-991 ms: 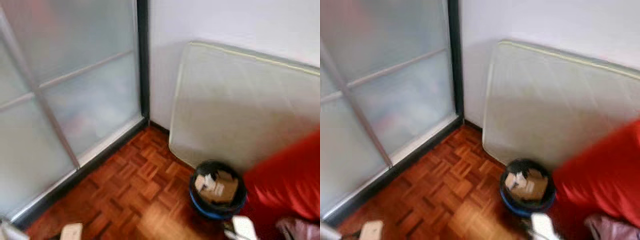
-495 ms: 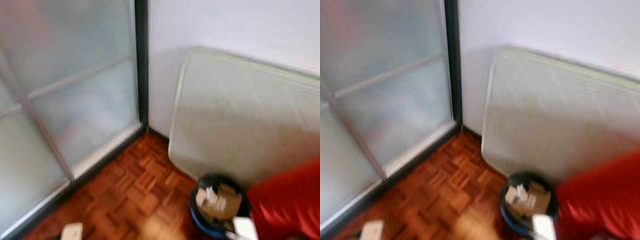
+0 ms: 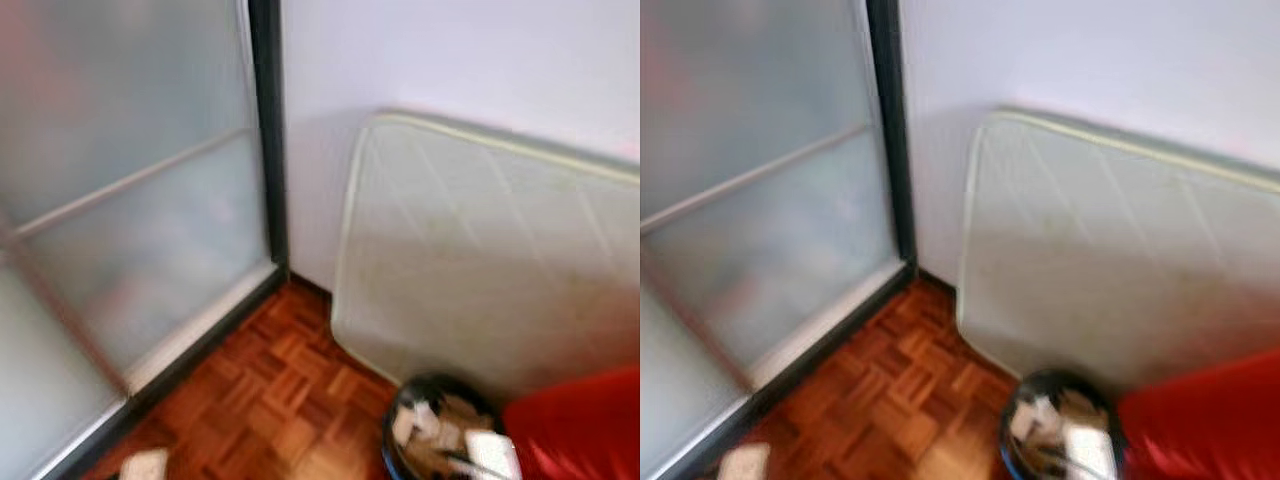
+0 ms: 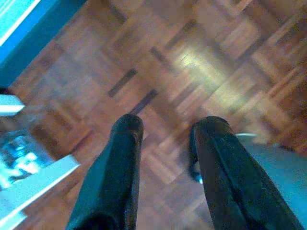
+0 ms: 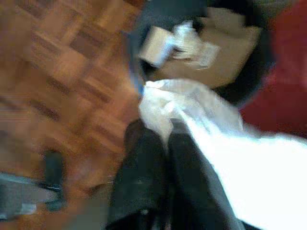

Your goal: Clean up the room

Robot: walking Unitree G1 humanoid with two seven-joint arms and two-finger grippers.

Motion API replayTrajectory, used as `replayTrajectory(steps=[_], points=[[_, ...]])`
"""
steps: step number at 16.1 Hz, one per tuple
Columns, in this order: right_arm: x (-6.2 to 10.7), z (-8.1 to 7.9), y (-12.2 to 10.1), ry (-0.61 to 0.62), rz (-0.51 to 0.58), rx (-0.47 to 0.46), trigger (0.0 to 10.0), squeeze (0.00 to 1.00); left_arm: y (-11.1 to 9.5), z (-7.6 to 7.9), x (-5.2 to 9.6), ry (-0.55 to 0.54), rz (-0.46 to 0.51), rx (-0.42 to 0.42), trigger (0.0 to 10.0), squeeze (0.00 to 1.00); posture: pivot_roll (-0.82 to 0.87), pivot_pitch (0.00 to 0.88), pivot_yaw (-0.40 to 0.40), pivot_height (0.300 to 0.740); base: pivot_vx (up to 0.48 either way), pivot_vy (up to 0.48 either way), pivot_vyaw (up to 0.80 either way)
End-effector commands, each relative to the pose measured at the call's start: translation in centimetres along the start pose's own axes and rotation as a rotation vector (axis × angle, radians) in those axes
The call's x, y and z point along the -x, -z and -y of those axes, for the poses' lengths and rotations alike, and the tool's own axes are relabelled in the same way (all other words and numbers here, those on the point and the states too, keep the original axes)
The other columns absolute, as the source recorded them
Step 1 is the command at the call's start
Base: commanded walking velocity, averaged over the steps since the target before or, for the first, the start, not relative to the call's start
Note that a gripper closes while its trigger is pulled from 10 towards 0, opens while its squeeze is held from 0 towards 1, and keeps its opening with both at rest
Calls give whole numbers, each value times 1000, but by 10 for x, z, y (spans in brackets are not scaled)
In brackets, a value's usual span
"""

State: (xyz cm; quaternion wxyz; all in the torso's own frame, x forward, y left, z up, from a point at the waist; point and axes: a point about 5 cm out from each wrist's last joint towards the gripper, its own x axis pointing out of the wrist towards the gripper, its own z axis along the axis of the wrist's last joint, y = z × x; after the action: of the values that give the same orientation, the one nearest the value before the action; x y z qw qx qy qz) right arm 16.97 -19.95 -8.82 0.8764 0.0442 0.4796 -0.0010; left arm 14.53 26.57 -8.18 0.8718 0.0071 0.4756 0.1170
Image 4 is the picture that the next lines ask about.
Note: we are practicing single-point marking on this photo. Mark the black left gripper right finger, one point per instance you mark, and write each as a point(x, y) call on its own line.
point(230, 177)

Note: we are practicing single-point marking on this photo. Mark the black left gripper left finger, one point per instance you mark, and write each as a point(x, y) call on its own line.
point(112, 172)

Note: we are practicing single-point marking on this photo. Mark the dark green door frame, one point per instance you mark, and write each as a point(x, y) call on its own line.
point(33, 38)

